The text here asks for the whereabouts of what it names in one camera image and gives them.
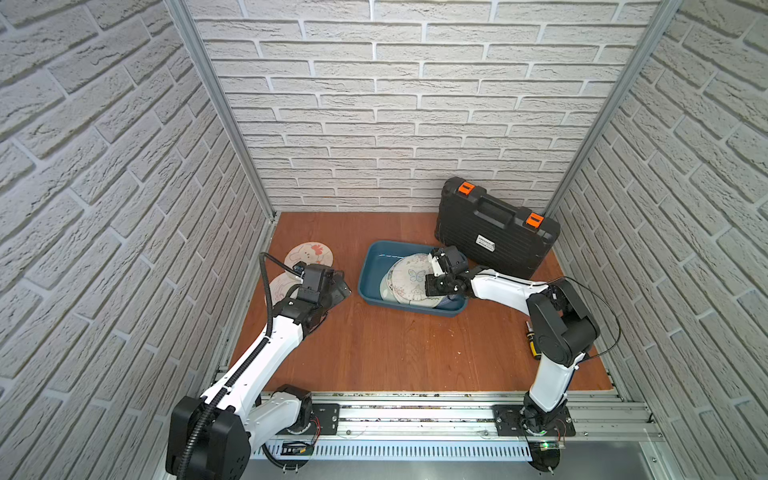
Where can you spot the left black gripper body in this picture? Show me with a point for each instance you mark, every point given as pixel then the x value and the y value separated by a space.
pixel 334 289

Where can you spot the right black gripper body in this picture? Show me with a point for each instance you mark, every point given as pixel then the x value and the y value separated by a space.
pixel 438 286

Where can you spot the butterfly pastel coaster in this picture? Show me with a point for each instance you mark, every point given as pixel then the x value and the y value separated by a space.
pixel 408 279

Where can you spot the teal plastic storage box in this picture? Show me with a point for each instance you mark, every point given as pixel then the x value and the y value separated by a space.
pixel 380 257

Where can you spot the cream line-art coaster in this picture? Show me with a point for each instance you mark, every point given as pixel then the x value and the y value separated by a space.
pixel 385 288

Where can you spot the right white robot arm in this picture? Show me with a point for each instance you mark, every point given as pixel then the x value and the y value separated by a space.
pixel 563 326

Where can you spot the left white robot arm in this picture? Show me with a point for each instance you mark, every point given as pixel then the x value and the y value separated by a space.
pixel 214 435

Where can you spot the pink rainbow unicorn coaster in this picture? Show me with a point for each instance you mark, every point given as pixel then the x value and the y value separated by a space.
pixel 280 286

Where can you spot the black plastic tool case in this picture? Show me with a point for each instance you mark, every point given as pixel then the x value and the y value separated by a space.
pixel 510 239

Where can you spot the black yellow screwdriver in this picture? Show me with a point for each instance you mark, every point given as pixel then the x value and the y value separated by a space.
pixel 531 338

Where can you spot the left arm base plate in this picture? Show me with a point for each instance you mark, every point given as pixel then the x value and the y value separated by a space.
pixel 322 419

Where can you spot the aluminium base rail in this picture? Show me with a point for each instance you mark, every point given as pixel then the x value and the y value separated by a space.
pixel 456 427

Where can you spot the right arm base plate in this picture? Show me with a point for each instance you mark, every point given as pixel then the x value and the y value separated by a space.
pixel 527 420

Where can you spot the aluminium corner post left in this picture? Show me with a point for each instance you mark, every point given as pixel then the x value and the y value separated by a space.
pixel 186 26

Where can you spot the aluminium corner post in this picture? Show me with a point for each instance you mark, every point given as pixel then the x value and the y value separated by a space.
pixel 186 26
pixel 648 42

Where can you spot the aluminium corner post right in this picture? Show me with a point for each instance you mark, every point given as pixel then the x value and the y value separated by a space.
pixel 648 42

